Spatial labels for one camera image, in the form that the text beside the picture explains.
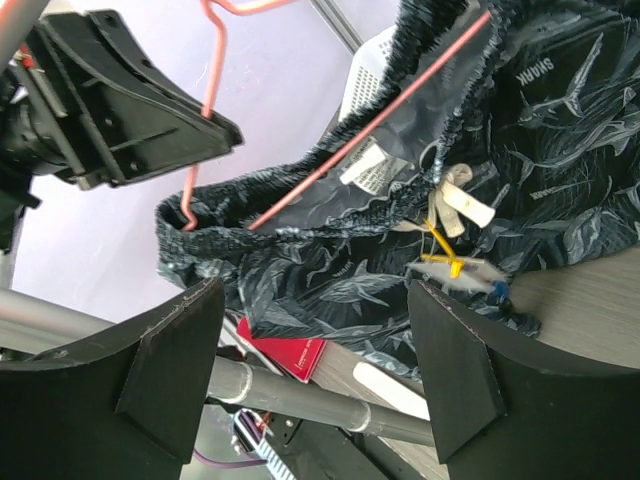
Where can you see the pink wire hanger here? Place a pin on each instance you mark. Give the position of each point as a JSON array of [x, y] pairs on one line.
[[224, 208]]

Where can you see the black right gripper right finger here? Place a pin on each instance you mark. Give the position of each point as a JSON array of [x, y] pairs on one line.
[[505, 406]]

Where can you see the dark shark-print shorts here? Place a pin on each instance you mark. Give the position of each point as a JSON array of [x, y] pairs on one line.
[[530, 107]]

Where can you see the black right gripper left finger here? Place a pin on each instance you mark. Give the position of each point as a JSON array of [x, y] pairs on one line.
[[29, 452]]

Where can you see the white paper price tag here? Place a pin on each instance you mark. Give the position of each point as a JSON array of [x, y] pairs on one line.
[[465, 274]]

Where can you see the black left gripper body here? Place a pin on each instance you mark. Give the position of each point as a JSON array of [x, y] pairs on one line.
[[42, 132]]

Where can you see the red notebook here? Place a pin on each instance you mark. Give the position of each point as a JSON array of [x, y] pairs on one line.
[[298, 357]]

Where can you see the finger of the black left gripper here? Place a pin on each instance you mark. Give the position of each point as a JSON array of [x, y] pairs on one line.
[[119, 119]]

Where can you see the white slotted cable duct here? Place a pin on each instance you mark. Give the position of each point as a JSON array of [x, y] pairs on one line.
[[251, 437]]

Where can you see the white perforated plastic basket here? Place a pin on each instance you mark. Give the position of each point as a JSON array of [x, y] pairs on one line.
[[366, 72]]

